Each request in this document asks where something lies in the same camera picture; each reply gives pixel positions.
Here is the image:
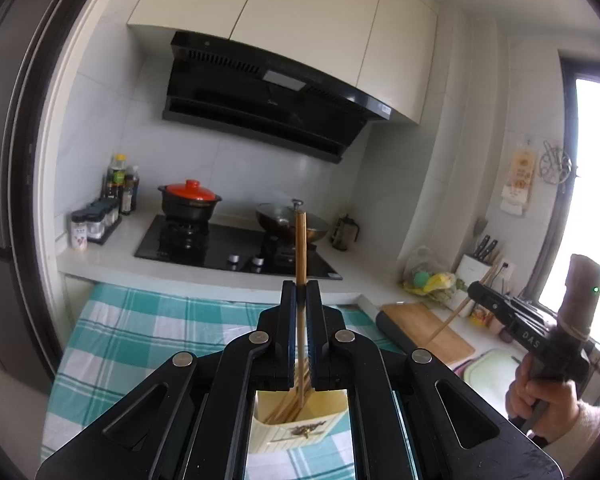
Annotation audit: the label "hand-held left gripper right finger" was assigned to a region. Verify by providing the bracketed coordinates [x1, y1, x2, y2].
[305, 280, 561, 480]

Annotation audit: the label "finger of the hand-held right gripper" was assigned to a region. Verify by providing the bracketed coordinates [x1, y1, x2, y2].
[466, 281, 518, 331]

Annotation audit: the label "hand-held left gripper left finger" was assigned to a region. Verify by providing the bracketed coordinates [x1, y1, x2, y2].
[35, 280, 301, 480]

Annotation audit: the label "cream utensil holder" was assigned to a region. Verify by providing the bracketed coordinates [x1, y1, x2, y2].
[247, 389, 353, 468]

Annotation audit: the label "person's right hand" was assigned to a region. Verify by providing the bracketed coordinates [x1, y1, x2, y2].
[506, 355, 581, 438]

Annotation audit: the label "white knife block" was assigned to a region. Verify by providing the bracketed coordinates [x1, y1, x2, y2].
[455, 254, 498, 292]

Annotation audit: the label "yellow cloth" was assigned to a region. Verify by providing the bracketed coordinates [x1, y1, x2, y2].
[407, 272, 457, 295]

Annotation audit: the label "wooden cutting board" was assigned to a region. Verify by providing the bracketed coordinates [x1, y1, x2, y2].
[381, 301, 476, 367]

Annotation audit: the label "green cutting board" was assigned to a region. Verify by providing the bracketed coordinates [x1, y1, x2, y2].
[464, 349, 522, 411]

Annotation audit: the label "clear plastic bag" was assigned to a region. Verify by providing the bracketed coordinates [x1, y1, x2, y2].
[402, 246, 466, 301]

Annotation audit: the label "dark glass jug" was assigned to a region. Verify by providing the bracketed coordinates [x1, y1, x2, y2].
[330, 214, 361, 252]

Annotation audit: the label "black gas hob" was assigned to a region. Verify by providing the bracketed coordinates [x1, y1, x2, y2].
[134, 214, 343, 281]

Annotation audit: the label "wok with glass lid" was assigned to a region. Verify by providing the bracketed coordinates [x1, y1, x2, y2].
[255, 199, 331, 243]

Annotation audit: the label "teal checked tablecloth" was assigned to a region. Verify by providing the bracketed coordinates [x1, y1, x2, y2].
[40, 282, 406, 480]

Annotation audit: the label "black clay pot red lid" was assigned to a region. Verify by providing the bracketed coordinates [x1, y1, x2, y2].
[157, 179, 223, 222]

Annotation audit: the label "window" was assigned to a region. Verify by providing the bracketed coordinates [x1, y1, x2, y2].
[530, 55, 600, 356]

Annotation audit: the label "condiment bottles and jars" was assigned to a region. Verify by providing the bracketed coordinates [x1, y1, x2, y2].
[86, 199, 121, 246]

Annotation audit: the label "black range hood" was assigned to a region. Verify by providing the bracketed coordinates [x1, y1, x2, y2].
[161, 31, 393, 164]

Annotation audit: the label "white spice shaker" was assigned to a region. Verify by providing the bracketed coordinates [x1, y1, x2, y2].
[71, 211, 89, 251]

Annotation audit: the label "yellow cap sauce bottle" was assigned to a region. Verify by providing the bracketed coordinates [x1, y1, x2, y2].
[105, 154, 129, 200]

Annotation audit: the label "black handled knives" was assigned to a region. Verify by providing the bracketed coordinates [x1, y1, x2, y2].
[472, 217, 499, 264]

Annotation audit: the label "printed wall hanging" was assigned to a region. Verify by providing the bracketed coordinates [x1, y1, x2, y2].
[501, 142, 537, 217]

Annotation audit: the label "hanging wire trivet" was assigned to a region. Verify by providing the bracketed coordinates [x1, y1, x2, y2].
[539, 140, 573, 186]

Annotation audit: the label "cream wall cabinet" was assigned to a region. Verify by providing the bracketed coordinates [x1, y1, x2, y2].
[126, 0, 438, 126]

